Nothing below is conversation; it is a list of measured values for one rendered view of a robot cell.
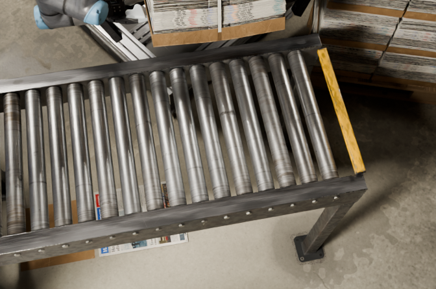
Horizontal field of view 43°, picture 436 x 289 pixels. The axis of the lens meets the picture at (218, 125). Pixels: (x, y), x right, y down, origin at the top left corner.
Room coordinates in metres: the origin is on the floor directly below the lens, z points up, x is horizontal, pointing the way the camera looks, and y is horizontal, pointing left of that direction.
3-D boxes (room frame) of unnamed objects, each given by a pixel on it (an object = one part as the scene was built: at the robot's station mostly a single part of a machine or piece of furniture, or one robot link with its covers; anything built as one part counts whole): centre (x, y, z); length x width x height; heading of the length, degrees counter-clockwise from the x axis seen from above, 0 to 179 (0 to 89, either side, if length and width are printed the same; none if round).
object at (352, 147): (0.80, -0.37, 0.81); 0.43 x 0.03 x 0.02; 14
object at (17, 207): (0.58, 0.59, 0.77); 0.47 x 0.05 x 0.05; 14
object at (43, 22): (1.01, 0.52, 0.92); 0.11 x 0.08 x 0.09; 103
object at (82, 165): (0.63, 0.40, 0.77); 0.47 x 0.05 x 0.05; 14
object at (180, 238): (0.66, 0.31, 0.00); 0.37 x 0.28 x 0.01; 104
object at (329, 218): (0.57, -0.41, 0.34); 0.06 x 0.06 x 0.68; 14
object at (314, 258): (0.57, -0.41, 0.01); 0.14 x 0.13 x 0.01; 14
